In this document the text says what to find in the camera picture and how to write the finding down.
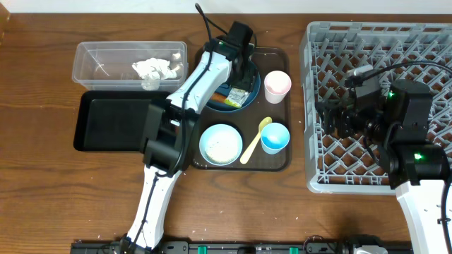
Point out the black waste tray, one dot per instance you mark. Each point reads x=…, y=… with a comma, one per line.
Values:
x=112, y=120

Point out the green snack wrapper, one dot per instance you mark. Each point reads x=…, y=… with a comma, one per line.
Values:
x=236, y=98

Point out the pink plastic cup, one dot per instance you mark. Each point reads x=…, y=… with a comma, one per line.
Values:
x=276, y=84

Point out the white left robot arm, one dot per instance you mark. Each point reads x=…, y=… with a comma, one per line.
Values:
x=171, y=123

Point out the grey dishwasher rack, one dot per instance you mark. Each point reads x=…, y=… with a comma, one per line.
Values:
x=327, y=52

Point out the orange carrot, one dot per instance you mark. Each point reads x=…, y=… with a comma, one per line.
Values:
x=216, y=97

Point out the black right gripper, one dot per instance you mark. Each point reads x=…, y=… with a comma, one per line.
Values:
x=345, y=111

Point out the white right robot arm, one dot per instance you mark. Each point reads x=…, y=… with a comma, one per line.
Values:
x=418, y=170

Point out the crumpled white tissue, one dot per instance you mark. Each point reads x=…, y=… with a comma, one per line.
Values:
x=153, y=70

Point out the yellow plastic spoon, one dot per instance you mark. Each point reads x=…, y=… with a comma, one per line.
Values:
x=245, y=157

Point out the light blue plastic cup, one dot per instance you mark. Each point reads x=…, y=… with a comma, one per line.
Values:
x=274, y=138

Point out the light blue rice bowl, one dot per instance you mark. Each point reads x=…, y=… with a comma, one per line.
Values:
x=220, y=144

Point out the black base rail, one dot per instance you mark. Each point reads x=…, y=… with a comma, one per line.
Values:
x=181, y=247

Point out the clear plastic waste bin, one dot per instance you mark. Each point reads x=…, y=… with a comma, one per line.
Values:
x=107, y=65

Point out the dark brown serving tray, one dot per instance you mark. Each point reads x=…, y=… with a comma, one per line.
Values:
x=246, y=120

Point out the dark blue bowl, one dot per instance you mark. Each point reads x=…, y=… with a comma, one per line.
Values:
x=224, y=89

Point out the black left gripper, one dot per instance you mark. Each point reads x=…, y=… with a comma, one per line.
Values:
x=248, y=84

